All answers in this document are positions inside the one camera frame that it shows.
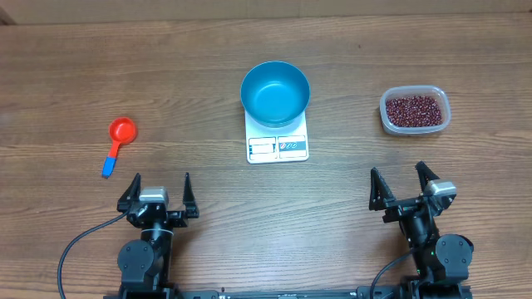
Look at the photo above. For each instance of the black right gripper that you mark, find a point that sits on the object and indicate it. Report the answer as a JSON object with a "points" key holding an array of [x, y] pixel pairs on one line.
{"points": [[380, 199]]}

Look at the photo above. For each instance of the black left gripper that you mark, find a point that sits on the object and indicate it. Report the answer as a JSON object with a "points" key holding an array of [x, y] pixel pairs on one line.
{"points": [[179, 219]]}

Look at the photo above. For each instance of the red scoop with blue handle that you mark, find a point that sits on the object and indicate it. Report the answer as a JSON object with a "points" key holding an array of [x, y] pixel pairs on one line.
{"points": [[122, 131]]}

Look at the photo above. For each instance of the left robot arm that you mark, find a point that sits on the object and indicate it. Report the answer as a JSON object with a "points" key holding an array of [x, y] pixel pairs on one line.
{"points": [[145, 262]]}

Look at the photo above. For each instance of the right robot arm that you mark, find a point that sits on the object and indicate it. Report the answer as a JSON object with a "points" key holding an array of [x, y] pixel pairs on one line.
{"points": [[442, 262]]}

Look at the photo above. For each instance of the white digital kitchen scale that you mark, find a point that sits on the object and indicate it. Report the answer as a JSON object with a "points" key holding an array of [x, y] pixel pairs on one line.
{"points": [[265, 145]]}

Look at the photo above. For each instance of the blue metal bowl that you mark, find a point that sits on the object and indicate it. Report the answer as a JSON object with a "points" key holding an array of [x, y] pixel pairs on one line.
{"points": [[275, 93]]}

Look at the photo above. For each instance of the clear plastic food container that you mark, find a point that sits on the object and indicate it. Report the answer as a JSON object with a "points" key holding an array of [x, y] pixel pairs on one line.
{"points": [[403, 91]]}

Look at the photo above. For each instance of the red beans in container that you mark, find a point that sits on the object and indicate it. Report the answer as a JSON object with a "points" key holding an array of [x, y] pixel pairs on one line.
{"points": [[414, 111]]}

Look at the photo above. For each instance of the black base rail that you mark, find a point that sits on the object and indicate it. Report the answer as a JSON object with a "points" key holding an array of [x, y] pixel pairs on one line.
{"points": [[287, 294]]}

